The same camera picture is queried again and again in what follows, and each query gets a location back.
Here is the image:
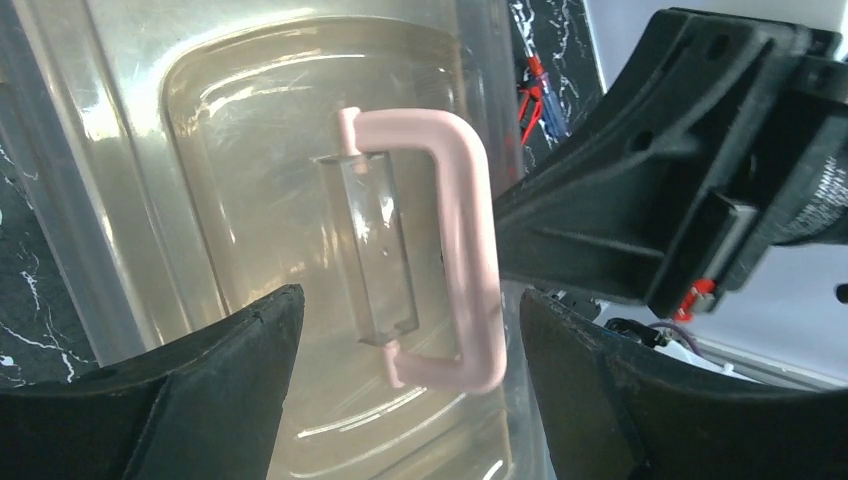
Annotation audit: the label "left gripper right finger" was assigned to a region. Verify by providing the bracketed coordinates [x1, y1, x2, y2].
[519, 290, 847, 479]

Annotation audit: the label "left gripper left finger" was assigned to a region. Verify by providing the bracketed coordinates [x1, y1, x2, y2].
[1, 285, 305, 479]

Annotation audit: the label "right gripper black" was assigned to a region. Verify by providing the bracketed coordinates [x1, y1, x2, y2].
[495, 7, 847, 318]

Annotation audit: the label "beige plastic tool box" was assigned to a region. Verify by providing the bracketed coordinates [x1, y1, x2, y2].
[1, 1, 548, 479]

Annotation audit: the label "blue screwdriver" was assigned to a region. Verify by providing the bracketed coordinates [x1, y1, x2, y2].
[526, 54, 570, 143]

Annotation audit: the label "red utility knife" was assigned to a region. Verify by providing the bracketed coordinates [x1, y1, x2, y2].
[518, 86, 543, 145]

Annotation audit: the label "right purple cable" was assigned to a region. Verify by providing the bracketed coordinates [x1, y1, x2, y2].
[645, 321, 707, 359]

